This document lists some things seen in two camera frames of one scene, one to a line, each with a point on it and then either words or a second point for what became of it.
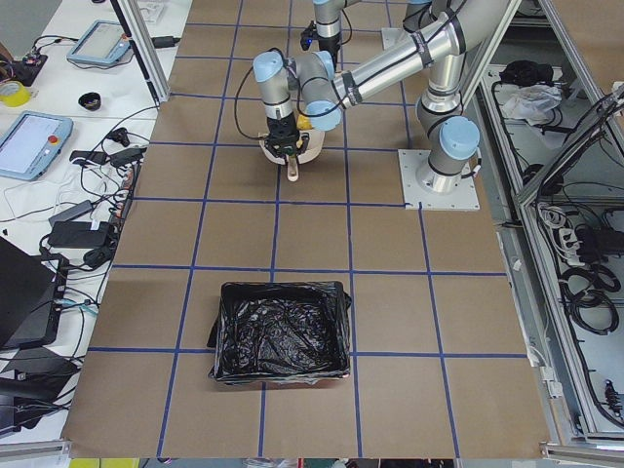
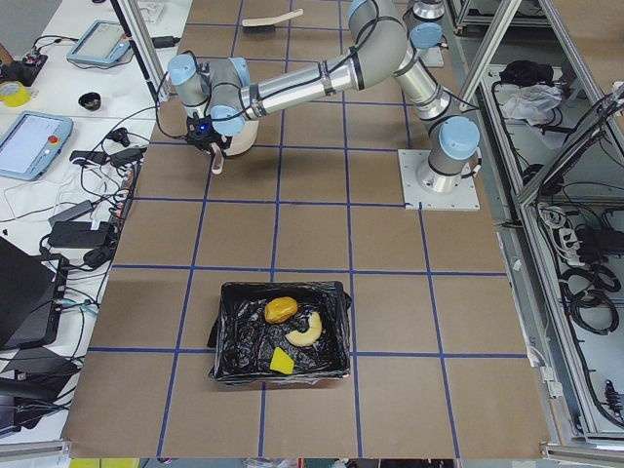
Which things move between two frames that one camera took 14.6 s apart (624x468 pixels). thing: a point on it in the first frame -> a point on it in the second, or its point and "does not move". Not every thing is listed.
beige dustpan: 311,150 -> 241,142
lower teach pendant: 32,143 does not move
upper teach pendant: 103,43 does not move
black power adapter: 165,41 does not move
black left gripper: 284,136 -> 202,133
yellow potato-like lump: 303,123 -> 279,309
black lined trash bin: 281,331 does not move
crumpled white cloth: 531,103 does not move
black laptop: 32,291 does not move
